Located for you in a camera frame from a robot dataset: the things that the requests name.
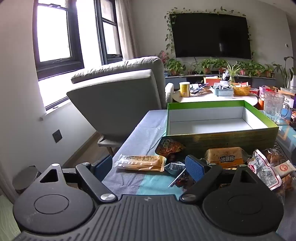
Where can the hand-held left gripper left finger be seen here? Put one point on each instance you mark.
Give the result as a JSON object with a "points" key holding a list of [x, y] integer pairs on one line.
{"points": [[103, 168]]}

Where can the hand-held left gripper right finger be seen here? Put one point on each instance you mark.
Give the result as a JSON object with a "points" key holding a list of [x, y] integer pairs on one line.
{"points": [[194, 168]]}

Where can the dark spicy snack packet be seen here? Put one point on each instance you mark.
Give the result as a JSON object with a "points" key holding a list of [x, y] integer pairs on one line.
{"points": [[170, 148]]}

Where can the green cardboard box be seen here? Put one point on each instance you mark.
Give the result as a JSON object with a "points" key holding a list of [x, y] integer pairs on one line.
{"points": [[208, 139]]}

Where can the orange bread packet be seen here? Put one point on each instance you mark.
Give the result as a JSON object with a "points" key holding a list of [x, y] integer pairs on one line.
{"points": [[225, 157]]}

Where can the long orange snack packet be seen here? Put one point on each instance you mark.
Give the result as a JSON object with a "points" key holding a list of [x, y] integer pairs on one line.
{"points": [[138, 163]]}

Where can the clear red white bun bag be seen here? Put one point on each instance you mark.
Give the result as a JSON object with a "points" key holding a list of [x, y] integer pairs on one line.
{"points": [[262, 172]]}

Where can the clear bag brown buns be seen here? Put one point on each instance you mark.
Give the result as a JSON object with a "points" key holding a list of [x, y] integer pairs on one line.
{"points": [[277, 155]]}

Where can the small silver blue packet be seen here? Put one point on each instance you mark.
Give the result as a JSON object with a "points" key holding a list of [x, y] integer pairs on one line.
{"points": [[174, 167]]}

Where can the clear red snack packet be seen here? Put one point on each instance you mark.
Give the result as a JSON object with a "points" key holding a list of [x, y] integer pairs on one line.
{"points": [[179, 182]]}

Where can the teal patterned table mat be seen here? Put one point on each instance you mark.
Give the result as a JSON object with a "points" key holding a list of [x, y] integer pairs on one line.
{"points": [[159, 183]]}

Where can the grey blue table cloth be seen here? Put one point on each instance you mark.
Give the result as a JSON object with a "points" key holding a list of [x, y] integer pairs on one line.
{"points": [[143, 132]]}

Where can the round white table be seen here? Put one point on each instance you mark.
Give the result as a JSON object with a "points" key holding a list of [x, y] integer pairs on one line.
{"points": [[208, 97]]}

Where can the grey armchair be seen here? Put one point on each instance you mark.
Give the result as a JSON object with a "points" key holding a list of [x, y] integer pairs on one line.
{"points": [[115, 97]]}

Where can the yellow can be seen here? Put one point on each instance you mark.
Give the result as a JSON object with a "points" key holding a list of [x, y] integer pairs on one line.
{"points": [[185, 90]]}

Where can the dark round stool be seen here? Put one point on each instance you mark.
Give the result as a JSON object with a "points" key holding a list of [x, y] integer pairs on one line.
{"points": [[25, 179]]}

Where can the blue plastic basket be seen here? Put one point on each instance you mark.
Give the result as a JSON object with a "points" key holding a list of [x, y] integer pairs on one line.
{"points": [[222, 92]]}

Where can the orange box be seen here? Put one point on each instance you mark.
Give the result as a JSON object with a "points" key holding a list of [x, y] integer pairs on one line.
{"points": [[211, 81]]}

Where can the orange woven basket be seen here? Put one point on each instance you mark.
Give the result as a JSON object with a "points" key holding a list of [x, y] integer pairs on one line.
{"points": [[241, 90]]}

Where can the snack packet with circle label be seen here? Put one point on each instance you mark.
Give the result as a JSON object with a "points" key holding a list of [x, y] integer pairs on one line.
{"points": [[285, 169]]}

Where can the clear glass mug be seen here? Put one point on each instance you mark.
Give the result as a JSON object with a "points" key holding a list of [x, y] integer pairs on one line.
{"points": [[274, 106]]}

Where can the green potted plant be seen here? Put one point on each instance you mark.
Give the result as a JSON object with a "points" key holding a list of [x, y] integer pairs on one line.
{"points": [[258, 68], [174, 66], [269, 69], [245, 66], [207, 63], [222, 63]]}

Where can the spider plant in vase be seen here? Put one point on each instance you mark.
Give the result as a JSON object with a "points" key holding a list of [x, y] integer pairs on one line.
{"points": [[232, 70]]}

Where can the red flower arrangement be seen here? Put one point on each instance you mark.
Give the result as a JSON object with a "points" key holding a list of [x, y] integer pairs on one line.
{"points": [[163, 56]]}

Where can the white labelled box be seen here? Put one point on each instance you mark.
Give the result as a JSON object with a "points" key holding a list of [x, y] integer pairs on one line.
{"points": [[288, 100]]}

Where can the tall leafy plant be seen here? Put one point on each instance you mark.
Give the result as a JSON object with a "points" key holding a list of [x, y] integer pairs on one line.
{"points": [[286, 71]]}

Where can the narrow black framed window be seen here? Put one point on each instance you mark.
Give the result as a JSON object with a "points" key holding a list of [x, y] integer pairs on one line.
{"points": [[108, 32]]}

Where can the beige curtain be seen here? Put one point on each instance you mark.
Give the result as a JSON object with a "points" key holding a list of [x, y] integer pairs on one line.
{"points": [[126, 30]]}

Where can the large black framed window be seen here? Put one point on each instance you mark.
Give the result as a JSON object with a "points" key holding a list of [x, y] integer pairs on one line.
{"points": [[54, 34]]}

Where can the dark wall socket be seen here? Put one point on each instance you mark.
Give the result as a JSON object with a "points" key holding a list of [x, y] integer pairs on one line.
{"points": [[57, 136]]}

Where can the black wall television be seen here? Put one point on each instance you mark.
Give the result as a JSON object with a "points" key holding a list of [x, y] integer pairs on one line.
{"points": [[210, 34]]}

